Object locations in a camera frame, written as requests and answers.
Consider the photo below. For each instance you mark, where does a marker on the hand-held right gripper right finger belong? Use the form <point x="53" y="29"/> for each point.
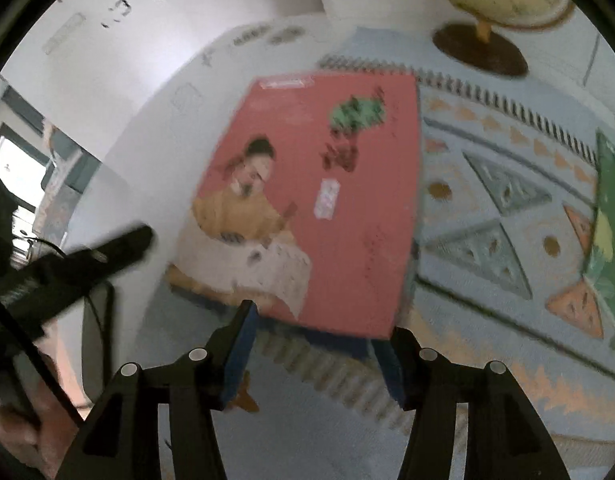
<point x="390" y="375"/>

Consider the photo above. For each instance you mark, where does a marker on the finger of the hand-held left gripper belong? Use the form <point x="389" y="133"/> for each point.
<point x="122" y="247"/>

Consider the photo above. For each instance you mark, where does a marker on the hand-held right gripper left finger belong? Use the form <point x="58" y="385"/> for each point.
<point x="240" y="360"/>

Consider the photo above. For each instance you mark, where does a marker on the salmon red book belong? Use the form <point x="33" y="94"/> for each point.
<point x="367" y="210"/>

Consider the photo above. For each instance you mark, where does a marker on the green book with caterpillar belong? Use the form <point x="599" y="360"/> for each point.
<point x="610" y="200"/>

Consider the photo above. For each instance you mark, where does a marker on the person's left hand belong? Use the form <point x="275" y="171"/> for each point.
<point x="52" y="410"/>

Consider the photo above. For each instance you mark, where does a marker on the light blue patterned mat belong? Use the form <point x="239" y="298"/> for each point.
<point x="457" y="320"/>

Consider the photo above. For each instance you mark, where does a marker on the window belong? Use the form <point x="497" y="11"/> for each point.
<point x="17" y="165"/>

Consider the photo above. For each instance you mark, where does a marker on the grey flower sticker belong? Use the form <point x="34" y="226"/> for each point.
<point x="287" y="36"/>
<point x="250" y="35"/>

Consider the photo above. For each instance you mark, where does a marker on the white wall outlet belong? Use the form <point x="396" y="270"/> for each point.
<point x="62" y="33"/>

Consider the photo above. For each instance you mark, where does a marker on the cloud wall decal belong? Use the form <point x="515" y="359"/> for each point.
<point x="118" y="7"/>

